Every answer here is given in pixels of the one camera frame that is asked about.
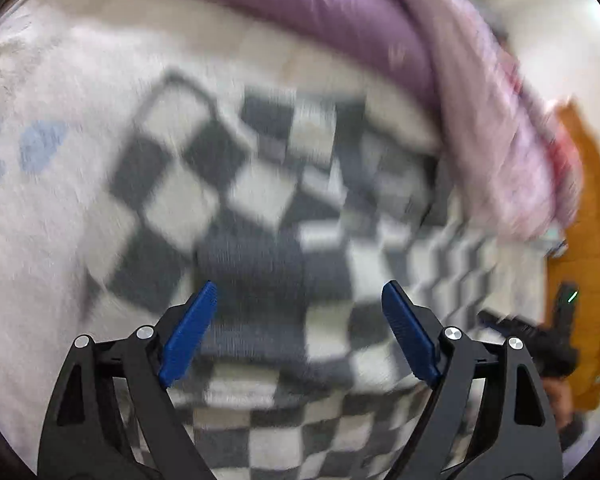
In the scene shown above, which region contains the white printed bed sheet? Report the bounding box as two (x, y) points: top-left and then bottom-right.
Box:
(0, 0), (446, 466)

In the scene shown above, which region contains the grey white checkered garment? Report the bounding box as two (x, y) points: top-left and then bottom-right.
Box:
(82, 71), (543, 480)

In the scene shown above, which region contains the person's right forearm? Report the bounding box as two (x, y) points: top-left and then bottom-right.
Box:
(544, 376), (586, 451)

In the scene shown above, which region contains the orange wooden door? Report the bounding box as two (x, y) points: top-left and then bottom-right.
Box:
(545, 100), (600, 413)

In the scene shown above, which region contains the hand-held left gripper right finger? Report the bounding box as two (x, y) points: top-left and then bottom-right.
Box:
(381, 280), (565, 480)

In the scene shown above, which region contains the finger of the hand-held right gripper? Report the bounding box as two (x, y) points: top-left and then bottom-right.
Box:
(476, 309), (536, 341)

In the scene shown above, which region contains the purple quilt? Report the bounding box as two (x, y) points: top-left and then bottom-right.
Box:
(60, 0), (443, 126)

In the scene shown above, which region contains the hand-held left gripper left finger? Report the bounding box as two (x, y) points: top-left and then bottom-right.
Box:
(37, 280), (219, 480)

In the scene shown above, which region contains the pink floral quilt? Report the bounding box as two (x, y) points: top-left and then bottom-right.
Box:
(387, 0), (583, 241)

